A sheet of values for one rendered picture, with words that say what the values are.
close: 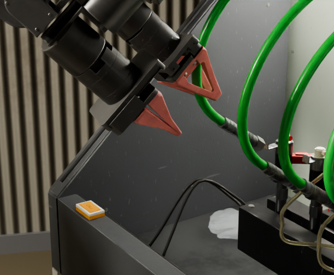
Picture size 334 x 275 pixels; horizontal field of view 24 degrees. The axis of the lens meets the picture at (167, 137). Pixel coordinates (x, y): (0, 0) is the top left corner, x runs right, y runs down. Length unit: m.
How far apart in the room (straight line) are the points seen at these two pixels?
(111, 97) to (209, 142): 0.69
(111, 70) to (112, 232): 0.46
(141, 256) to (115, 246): 0.06
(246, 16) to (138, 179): 0.39
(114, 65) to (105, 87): 0.03
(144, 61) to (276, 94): 0.76
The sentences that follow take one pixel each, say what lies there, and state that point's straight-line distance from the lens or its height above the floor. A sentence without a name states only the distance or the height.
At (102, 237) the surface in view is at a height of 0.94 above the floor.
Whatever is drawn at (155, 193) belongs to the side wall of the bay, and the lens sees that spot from 1.56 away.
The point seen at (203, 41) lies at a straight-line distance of 1.13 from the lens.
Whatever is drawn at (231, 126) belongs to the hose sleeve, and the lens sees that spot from 1.20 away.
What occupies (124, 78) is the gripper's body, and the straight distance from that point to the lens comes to 0.92.
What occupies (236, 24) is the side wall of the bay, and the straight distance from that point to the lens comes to 1.57.
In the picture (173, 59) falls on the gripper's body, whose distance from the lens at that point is 1.08.
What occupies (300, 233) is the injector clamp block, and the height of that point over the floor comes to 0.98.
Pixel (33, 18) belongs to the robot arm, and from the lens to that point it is 0.89.
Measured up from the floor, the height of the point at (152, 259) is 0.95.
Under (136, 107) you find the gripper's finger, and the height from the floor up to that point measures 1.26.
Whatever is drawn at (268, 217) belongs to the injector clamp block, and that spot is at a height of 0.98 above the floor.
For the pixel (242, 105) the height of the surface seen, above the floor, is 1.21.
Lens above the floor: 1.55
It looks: 20 degrees down
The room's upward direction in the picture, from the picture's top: straight up
